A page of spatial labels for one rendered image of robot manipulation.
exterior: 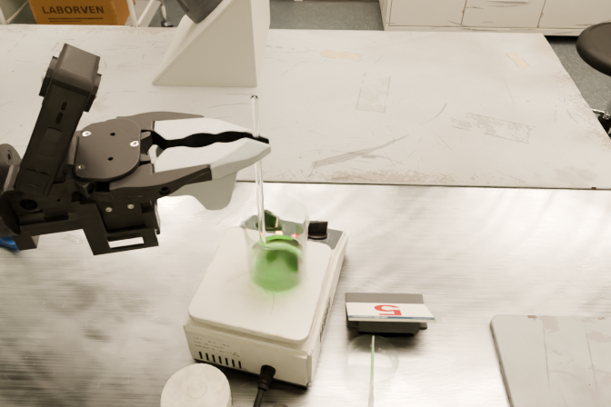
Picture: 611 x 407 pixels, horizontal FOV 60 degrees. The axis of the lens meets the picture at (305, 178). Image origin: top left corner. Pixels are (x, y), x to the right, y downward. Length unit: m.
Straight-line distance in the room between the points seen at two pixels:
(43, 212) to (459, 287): 0.46
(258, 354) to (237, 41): 0.56
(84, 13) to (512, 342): 2.49
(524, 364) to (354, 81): 0.58
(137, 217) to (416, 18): 2.70
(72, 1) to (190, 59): 1.87
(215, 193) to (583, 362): 0.42
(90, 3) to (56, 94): 2.40
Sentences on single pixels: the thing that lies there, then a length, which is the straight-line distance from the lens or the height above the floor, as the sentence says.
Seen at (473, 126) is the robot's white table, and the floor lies 0.90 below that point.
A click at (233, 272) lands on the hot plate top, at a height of 0.99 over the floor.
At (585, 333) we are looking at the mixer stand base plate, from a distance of 0.67.
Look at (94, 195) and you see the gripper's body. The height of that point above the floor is 1.15.
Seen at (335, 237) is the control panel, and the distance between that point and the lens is 0.63.
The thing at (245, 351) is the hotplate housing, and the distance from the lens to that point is 0.54.
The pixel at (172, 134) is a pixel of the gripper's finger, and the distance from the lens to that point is 0.43.
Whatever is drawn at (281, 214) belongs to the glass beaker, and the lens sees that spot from 0.52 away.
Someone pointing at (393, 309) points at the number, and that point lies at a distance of 0.61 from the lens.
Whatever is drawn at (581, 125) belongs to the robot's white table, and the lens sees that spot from 0.98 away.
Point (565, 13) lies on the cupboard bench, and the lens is 3.25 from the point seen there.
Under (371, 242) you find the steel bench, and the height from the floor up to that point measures 0.90.
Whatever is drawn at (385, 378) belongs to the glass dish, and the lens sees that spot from 0.59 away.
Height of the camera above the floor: 1.42
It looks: 42 degrees down
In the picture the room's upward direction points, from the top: straight up
